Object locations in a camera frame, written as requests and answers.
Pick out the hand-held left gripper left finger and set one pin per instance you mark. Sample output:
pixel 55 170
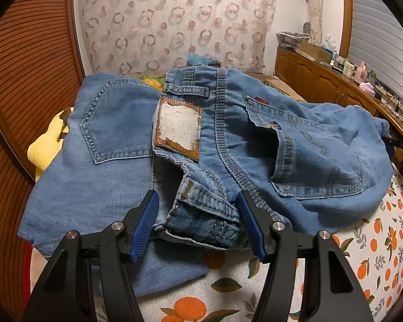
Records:
pixel 144 228

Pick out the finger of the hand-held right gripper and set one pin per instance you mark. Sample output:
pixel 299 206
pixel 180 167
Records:
pixel 401 143

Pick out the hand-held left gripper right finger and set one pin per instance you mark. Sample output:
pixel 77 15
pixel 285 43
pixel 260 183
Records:
pixel 252 224

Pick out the blue denim pants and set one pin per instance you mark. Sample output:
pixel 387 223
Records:
pixel 121 141

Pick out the pink figurine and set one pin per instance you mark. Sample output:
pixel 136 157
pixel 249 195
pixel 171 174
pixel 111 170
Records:
pixel 361 72

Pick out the orange fruit print bed sheet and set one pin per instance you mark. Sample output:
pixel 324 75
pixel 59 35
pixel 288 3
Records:
pixel 366 251

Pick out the wooden side cabinet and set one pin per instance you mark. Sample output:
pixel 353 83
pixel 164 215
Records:
pixel 315 77

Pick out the cardboard box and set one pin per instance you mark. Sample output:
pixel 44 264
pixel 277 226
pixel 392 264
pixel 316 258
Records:
pixel 315 52

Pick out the yellow plush toy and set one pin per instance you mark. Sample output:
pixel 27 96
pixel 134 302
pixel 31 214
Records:
pixel 47 147

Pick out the woven basket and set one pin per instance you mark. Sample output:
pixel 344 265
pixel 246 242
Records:
pixel 294 37

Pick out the beige curtain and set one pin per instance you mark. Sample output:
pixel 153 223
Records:
pixel 315 10

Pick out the small blue cloth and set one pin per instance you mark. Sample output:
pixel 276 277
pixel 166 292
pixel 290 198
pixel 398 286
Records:
pixel 201 59

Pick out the circle pattern sheer curtain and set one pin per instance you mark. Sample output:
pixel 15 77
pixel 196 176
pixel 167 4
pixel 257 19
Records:
pixel 174 16

